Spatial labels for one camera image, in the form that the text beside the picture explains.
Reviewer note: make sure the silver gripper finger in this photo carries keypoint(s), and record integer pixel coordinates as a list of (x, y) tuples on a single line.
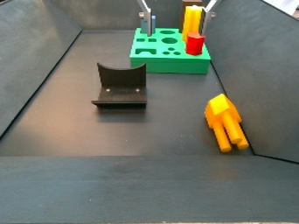
[(208, 14), (146, 18)]

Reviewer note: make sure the orange three prong block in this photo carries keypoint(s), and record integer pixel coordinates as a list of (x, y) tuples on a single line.
[(223, 120)]

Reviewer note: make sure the black curved fixture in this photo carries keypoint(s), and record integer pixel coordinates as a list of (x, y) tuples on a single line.
[(122, 86)]

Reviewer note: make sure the yellow star block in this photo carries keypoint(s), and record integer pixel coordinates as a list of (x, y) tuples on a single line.
[(192, 20)]

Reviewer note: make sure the blue square block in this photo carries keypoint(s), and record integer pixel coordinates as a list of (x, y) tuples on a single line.
[(152, 26)]

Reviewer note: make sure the brown arch block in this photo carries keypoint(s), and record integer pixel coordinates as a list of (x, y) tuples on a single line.
[(184, 4)]

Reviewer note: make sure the red cylinder block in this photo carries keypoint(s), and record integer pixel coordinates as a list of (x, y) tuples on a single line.
[(194, 43)]

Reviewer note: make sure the green shape sorter base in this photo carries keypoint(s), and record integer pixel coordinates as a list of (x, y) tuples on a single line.
[(163, 55)]

